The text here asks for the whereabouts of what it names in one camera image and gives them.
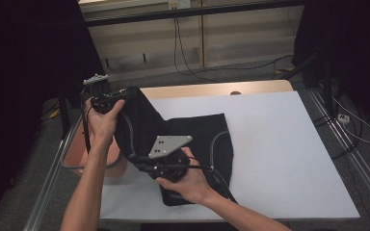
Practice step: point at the black knit vest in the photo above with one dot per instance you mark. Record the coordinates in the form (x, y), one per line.
(205, 134)

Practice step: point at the white wall socket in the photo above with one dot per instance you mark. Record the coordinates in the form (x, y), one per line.
(179, 4)

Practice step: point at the white power strip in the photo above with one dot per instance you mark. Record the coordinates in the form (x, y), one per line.
(344, 119)

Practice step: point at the person's right hand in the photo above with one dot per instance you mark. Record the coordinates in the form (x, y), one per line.
(192, 186)

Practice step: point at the black metal stand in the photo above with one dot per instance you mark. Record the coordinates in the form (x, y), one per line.
(327, 86)

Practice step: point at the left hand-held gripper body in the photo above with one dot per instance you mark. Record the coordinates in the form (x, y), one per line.
(100, 91)

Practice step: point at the beige cabinet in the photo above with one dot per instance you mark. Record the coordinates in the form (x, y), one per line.
(247, 35)

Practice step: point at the dark table grommet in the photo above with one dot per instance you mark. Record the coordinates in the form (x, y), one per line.
(235, 93)

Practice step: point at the aluminium rail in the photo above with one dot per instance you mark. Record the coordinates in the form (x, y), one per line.
(45, 189)
(366, 179)

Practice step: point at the black curtain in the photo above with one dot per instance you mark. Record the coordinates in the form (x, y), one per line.
(19, 64)
(359, 48)

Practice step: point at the person's left hand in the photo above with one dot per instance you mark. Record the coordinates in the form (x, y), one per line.
(101, 126)

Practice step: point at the black horizontal bar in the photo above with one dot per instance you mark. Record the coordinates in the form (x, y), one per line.
(186, 12)

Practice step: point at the black tripod stand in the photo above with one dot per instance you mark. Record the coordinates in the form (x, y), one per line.
(63, 115)

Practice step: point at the pink basket with grey rim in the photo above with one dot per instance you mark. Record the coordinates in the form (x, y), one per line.
(75, 154)

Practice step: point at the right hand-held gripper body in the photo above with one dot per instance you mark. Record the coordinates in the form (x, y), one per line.
(168, 144)

